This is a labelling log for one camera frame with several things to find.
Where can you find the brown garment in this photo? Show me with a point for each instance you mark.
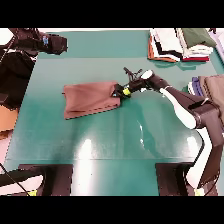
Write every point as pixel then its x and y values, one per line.
pixel 90 98

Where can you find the orange garment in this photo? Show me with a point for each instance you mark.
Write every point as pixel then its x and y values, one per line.
pixel 154 54

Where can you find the white garment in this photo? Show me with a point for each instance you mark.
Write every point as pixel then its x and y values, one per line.
pixel 198 51
pixel 166 40

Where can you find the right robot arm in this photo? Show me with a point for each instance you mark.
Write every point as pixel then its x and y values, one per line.
pixel 181 101

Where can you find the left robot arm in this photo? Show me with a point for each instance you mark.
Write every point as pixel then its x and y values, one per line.
pixel 31 40

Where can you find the dark green garment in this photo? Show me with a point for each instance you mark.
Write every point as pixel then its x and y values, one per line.
pixel 196 36

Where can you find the grey-brown garment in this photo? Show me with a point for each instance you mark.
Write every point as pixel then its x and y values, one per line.
pixel 213 87

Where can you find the blue garment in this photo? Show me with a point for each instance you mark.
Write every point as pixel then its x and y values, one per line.
pixel 195 86

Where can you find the red garment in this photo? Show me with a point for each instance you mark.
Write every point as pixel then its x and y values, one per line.
pixel 196 59

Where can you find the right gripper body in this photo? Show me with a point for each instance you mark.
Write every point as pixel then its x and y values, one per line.
pixel 121 90

